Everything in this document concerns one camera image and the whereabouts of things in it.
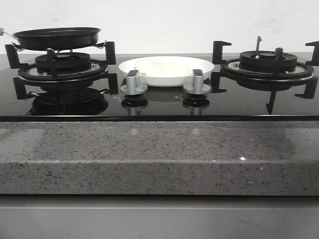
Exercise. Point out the wire pan trivet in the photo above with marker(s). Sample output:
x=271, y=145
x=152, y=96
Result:
x=19, y=48

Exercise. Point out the silver stove knob right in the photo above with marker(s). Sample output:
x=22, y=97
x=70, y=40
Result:
x=197, y=86

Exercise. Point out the black pan support right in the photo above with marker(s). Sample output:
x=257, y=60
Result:
x=304, y=73

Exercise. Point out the black frying pan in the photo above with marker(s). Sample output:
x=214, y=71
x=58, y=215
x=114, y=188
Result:
x=64, y=38

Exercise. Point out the fried egg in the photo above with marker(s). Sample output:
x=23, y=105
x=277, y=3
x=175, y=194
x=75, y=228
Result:
x=161, y=68

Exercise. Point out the black glass cooktop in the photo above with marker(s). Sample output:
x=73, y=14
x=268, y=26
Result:
x=101, y=100

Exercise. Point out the black gas burner left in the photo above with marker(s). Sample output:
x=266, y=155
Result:
x=65, y=63

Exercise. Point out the black pan support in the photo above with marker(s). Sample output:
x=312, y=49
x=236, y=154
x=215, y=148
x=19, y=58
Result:
x=54, y=82
x=304, y=73

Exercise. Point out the black gas burner right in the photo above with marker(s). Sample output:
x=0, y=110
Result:
x=266, y=61

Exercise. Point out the black pan support left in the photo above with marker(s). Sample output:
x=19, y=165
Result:
x=54, y=82

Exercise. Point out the silver stove knob left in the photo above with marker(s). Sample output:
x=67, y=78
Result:
x=133, y=85

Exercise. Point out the white plate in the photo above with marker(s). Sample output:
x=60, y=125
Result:
x=189, y=62

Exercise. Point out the silver stove knob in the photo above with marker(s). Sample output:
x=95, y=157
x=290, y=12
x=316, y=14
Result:
x=133, y=85
x=197, y=86

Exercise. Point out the black gas burner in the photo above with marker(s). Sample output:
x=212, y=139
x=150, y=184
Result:
x=65, y=63
x=266, y=61

